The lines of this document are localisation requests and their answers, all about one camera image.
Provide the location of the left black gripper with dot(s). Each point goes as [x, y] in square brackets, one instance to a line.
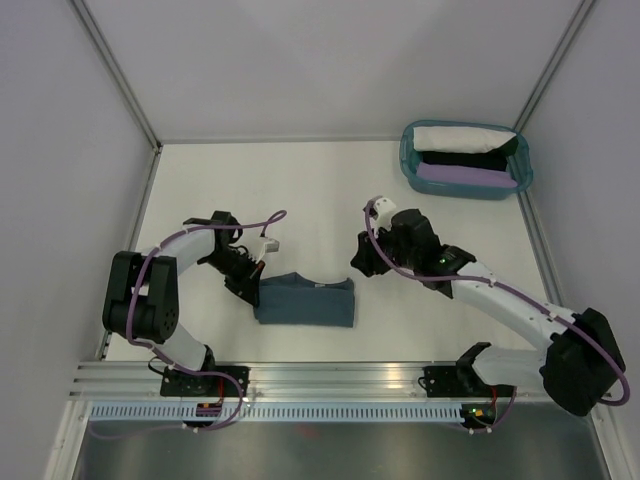
[247, 285]

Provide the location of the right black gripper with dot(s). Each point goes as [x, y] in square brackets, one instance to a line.
[367, 253]

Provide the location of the blue-grey t shirt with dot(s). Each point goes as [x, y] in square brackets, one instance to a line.
[291, 299]

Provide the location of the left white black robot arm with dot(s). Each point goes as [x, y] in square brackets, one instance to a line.
[142, 297]

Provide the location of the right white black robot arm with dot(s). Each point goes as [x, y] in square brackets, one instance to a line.
[573, 357]

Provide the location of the purple rolled t shirt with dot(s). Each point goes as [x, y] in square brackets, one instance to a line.
[467, 176]

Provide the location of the white rolled t shirt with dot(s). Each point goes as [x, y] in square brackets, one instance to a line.
[462, 139]

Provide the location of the black rolled t shirt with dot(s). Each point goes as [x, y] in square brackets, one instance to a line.
[493, 160]

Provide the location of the teal plastic basket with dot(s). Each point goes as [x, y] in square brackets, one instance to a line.
[519, 166]

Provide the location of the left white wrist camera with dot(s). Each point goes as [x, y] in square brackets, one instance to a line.
[263, 246]

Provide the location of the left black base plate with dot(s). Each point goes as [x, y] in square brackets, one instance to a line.
[231, 381]

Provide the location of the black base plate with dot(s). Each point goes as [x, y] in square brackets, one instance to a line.
[451, 381]
[231, 381]

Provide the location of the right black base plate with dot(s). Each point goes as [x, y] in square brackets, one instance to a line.
[451, 381]

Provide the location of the aluminium front rail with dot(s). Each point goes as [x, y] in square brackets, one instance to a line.
[268, 382]

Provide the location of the light blue cable duct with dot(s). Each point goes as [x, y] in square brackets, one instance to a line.
[283, 411]

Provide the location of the left aluminium frame post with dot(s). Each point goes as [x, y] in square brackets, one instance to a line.
[101, 45]

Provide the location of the aluminium frame post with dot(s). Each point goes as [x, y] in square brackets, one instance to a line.
[101, 45]
[562, 48]

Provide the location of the right aluminium frame post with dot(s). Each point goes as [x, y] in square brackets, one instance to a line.
[562, 48]

